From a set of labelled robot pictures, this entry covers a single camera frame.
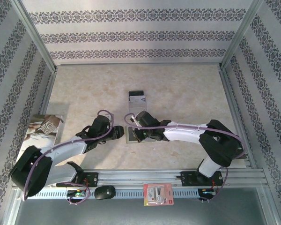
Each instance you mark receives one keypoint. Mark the aluminium back rail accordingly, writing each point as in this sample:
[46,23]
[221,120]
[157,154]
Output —
[140,64]

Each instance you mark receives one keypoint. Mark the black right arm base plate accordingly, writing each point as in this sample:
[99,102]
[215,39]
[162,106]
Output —
[188,179]

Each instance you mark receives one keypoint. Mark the black computer mouse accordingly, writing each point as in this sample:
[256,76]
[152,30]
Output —
[104,192]

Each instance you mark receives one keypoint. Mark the aluminium mounting rail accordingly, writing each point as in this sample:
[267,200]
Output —
[140,178]

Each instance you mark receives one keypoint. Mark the grey sheet metal panel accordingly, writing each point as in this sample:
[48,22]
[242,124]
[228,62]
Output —
[131,213]

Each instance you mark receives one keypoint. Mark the silver patterned credit card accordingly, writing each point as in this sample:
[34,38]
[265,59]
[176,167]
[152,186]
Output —
[137,99]

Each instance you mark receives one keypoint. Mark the printed magazine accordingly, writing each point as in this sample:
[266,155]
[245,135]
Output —
[44,127]

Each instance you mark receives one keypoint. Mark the clear acrylic card stand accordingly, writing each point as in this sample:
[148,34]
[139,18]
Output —
[138,107]

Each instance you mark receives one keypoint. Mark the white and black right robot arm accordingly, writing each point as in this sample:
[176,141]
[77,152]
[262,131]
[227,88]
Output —
[185,134]

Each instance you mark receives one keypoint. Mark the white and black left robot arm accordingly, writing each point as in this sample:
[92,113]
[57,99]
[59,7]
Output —
[61,150]

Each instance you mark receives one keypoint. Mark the aluminium side rail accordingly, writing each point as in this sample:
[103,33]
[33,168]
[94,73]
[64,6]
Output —
[230,93]
[47,93]

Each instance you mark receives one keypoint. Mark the aluminium frame post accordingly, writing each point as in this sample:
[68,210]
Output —
[239,39]
[37,39]

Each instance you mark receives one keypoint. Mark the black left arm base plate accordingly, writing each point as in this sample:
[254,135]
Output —
[93,179]

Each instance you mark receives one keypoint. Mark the red USB drive package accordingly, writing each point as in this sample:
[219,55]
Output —
[158,194]

